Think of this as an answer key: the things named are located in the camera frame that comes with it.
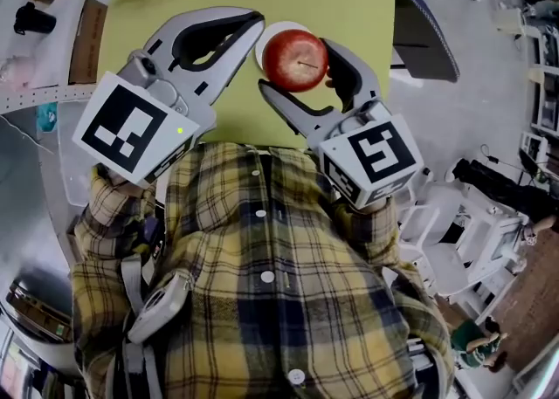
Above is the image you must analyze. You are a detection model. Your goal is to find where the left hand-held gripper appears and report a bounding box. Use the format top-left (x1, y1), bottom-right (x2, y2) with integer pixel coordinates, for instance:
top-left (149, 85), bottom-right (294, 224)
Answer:
top-left (72, 5), bottom-right (266, 187)

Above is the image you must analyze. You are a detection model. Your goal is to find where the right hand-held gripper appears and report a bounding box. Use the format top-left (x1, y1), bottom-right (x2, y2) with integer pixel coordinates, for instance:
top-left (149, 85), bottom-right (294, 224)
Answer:
top-left (258, 38), bottom-right (425, 211)

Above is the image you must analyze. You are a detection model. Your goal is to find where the red apple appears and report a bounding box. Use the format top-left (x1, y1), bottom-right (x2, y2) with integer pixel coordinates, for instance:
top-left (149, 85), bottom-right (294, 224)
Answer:
top-left (261, 29), bottom-right (330, 93)

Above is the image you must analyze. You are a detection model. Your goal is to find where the white plate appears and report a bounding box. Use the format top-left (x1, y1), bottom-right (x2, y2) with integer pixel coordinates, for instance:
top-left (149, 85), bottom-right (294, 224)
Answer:
top-left (254, 20), bottom-right (314, 73)

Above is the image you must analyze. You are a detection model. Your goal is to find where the person's right forearm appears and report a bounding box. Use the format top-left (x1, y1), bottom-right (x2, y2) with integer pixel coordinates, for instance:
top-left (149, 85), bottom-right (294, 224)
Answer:
top-left (329, 189), bottom-right (404, 268)

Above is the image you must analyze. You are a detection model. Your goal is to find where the person's left forearm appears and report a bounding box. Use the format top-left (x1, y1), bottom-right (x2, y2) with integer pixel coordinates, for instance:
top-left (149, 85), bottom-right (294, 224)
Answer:
top-left (72, 163), bottom-right (168, 268)

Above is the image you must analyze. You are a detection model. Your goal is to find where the dark blue chair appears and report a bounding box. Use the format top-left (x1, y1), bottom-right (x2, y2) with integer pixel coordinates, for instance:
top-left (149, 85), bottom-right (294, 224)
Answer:
top-left (390, 0), bottom-right (462, 84)

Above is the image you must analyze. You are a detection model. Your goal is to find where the black cup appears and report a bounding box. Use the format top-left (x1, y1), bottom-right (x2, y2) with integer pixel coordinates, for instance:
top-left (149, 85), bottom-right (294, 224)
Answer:
top-left (12, 1), bottom-right (58, 37)

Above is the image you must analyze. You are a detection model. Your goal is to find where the teal packet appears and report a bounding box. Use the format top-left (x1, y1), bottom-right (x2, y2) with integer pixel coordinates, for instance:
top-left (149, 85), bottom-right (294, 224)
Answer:
top-left (36, 101), bottom-right (59, 133)

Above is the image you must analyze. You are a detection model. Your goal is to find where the clear plastic bin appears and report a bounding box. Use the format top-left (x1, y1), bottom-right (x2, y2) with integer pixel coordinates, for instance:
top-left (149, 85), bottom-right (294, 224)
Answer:
top-left (55, 100), bottom-right (96, 209)

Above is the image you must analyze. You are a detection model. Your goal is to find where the white chair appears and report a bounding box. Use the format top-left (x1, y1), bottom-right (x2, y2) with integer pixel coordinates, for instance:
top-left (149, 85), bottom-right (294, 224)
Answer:
top-left (397, 176), bottom-right (528, 324)

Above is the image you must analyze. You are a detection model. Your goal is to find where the person's plaid shirt torso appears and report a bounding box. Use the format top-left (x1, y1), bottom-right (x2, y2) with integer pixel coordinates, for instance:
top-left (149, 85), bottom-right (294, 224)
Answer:
top-left (72, 141), bottom-right (456, 399)

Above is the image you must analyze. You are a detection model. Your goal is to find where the white shelf rack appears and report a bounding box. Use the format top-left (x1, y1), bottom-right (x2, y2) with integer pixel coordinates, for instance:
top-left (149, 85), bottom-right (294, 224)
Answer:
top-left (518, 17), bottom-right (559, 171)

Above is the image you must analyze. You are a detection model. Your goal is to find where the white perforated rail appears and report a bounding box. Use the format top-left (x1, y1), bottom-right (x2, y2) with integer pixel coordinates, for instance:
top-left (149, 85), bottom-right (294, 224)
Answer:
top-left (0, 84), bottom-right (96, 115)

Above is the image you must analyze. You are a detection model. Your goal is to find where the grey harness strap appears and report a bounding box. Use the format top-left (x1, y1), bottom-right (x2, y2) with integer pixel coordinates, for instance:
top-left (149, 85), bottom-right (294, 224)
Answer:
top-left (111, 252), bottom-right (159, 399)

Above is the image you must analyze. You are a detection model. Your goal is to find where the white device on strap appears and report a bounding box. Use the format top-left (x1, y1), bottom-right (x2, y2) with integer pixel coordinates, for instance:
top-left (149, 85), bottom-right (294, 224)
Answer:
top-left (126, 272), bottom-right (194, 346)

